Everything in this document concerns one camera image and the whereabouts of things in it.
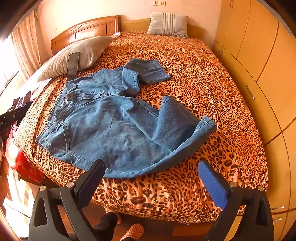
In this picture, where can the wooden bed headboard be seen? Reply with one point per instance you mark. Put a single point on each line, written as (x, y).
(87, 30)

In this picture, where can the black smartphone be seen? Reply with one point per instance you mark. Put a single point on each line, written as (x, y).
(72, 66)

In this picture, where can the orange dotted slipper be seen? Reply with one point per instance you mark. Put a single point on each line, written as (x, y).
(133, 233)
(118, 216)

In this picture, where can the window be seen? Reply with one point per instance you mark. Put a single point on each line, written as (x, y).
(7, 67)

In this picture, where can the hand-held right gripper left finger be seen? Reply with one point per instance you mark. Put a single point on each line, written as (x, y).
(93, 176)

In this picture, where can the plain grey pillow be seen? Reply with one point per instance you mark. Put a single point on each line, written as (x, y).
(92, 48)

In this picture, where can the grey pillow with white stripes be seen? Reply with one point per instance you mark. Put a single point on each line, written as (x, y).
(166, 24)

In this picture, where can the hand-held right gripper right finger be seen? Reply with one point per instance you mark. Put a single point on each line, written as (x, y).
(212, 183)

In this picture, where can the white wall switch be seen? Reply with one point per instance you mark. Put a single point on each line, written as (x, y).
(160, 3)

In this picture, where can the light wooden wardrobe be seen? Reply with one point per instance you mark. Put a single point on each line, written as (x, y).
(259, 58)

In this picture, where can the leopard print bedspread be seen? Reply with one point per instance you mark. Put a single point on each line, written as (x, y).
(189, 92)

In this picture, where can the person's foot in black sock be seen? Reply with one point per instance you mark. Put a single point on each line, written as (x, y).
(105, 223)

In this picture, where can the red cloth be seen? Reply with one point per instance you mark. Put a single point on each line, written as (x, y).
(27, 168)

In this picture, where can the pink patterned curtain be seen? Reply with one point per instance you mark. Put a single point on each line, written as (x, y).
(26, 46)

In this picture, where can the blue denim pants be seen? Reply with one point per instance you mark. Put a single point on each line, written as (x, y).
(111, 125)

